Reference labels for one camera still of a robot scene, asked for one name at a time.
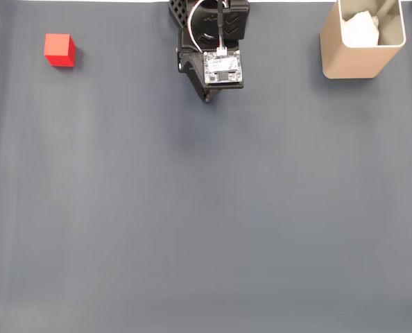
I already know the red cube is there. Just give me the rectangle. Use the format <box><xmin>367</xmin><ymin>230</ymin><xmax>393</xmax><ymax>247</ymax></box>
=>
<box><xmin>43</xmin><ymin>33</ymin><xmax>78</xmax><ymax>68</ymax></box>

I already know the beige rounded box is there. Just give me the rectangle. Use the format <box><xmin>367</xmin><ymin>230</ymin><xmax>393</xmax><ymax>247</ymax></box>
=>
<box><xmin>319</xmin><ymin>0</ymin><xmax>407</xmax><ymax>80</ymax></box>

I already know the dark grey table mat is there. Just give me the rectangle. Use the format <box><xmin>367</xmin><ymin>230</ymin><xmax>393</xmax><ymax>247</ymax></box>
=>
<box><xmin>0</xmin><ymin>1</ymin><xmax>412</xmax><ymax>333</ymax></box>

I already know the white crumpled paper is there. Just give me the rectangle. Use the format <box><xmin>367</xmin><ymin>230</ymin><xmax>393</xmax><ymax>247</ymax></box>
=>
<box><xmin>341</xmin><ymin>10</ymin><xmax>381</xmax><ymax>47</ymax></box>

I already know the white and red cable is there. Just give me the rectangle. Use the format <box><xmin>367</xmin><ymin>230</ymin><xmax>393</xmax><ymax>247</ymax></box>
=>
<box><xmin>187</xmin><ymin>0</ymin><xmax>210</xmax><ymax>55</ymax></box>

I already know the white camera circuit board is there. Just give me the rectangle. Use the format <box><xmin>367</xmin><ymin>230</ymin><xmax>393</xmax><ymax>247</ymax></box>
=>
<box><xmin>203</xmin><ymin>49</ymin><xmax>244</xmax><ymax>86</ymax></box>

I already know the black camera cable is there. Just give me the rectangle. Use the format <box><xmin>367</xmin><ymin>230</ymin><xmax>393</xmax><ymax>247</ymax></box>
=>
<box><xmin>216</xmin><ymin>0</ymin><xmax>228</xmax><ymax>55</ymax></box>

